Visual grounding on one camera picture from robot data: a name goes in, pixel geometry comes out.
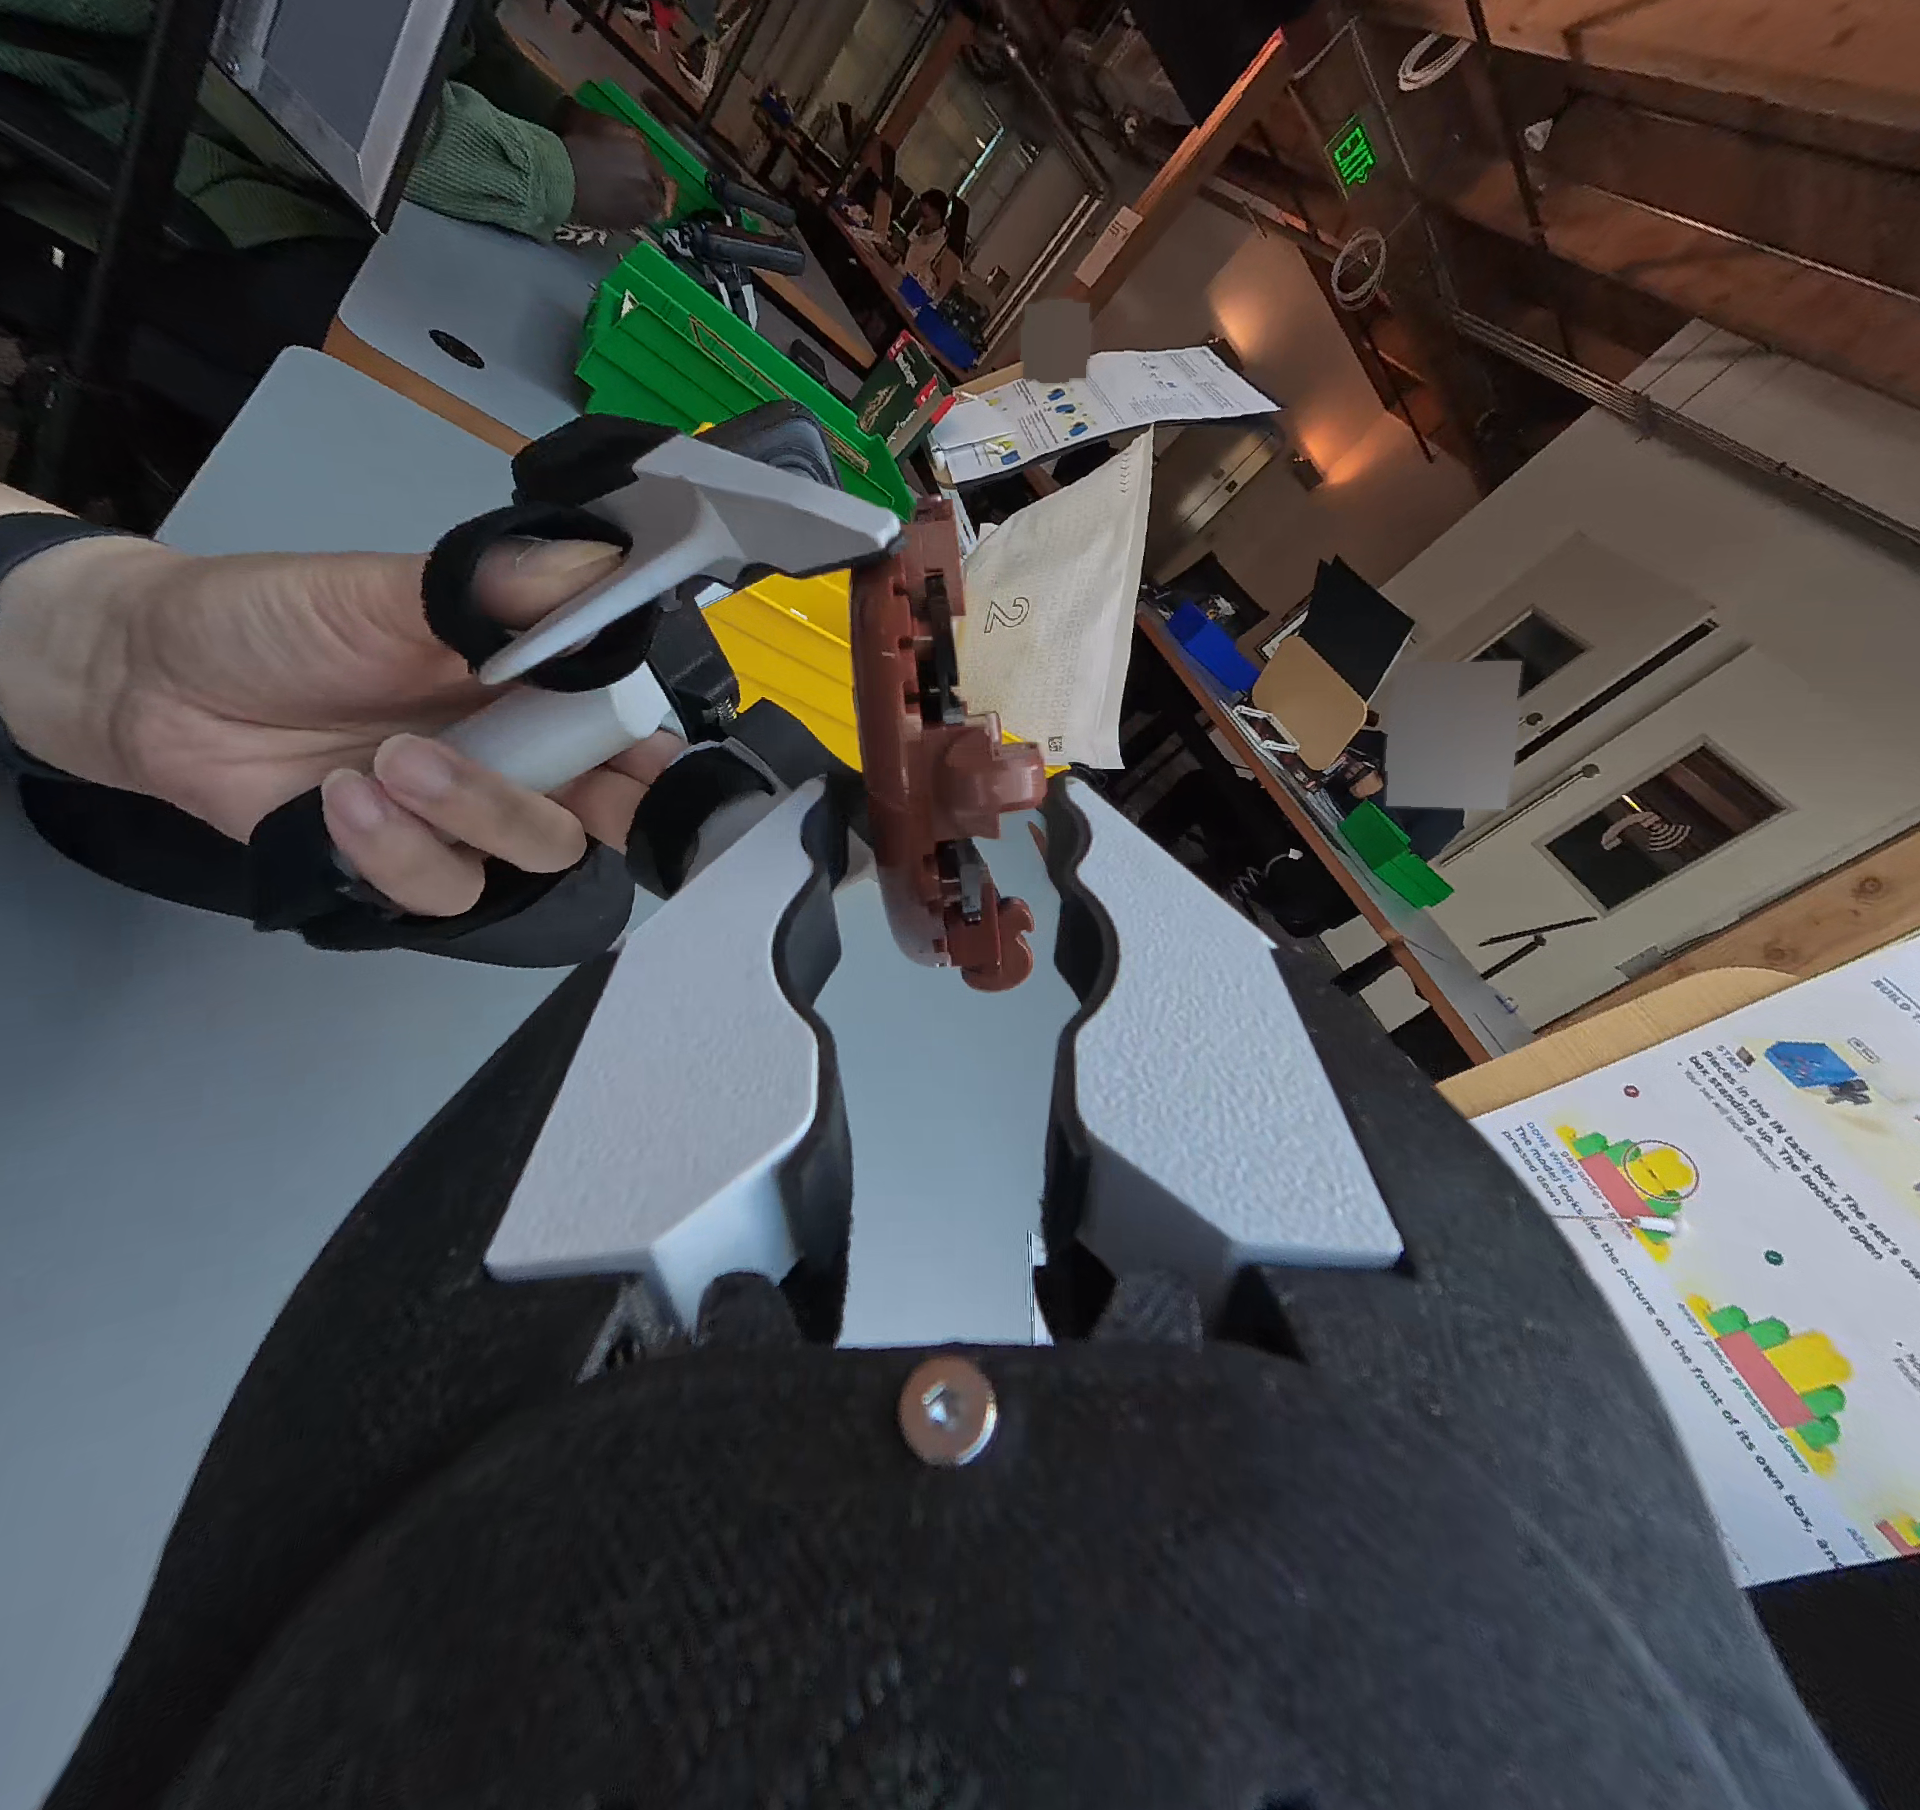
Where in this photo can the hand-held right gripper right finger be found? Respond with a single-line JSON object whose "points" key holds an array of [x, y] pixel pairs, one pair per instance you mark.
{"points": [[1231, 1092]]}

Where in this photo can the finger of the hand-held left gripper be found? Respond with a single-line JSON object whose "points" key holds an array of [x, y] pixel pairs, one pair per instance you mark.
{"points": [[781, 529]]}

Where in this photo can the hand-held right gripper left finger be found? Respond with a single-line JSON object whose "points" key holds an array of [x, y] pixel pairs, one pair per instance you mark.
{"points": [[676, 1092]]}

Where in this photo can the brown brick model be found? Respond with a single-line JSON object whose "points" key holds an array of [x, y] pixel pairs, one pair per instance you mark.
{"points": [[902, 730]]}

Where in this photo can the grey desk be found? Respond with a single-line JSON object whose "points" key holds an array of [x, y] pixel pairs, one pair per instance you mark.
{"points": [[226, 1092], [495, 294]]}

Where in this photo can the person's left hand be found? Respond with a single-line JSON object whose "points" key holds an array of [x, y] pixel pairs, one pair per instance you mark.
{"points": [[226, 655]]}

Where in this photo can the yellow plastic bin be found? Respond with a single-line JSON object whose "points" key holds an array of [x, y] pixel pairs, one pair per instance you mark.
{"points": [[796, 655]]}

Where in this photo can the dark green set box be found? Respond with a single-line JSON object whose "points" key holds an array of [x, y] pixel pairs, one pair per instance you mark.
{"points": [[906, 392]]}

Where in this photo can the black hand tool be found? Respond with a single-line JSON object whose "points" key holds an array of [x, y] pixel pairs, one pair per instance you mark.
{"points": [[751, 251]]}

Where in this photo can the white numbered paper bag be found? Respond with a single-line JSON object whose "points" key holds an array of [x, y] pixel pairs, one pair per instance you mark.
{"points": [[1052, 610]]}

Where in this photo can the wooden document stand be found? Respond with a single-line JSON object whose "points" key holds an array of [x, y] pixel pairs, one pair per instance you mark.
{"points": [[1592, 1047]]}

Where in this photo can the printed instruction sheet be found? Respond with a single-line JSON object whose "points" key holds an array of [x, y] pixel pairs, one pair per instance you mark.
{"points": [[1725, 1239], [1141, 392]]}

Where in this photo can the blue plastic bin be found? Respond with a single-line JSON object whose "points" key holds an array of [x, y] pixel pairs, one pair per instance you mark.
{"points": [[1217, 648]]}

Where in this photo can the black board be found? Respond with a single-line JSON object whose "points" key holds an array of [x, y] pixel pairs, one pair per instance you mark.
{"points": [[1358, 618]]}

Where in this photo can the grey framed panel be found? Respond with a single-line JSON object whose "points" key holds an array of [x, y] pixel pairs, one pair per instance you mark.
{"points": [[330, 25]]}

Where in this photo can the green exit sign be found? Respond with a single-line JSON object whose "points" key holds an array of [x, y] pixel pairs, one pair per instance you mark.
{"points": [[1350, 157]]}

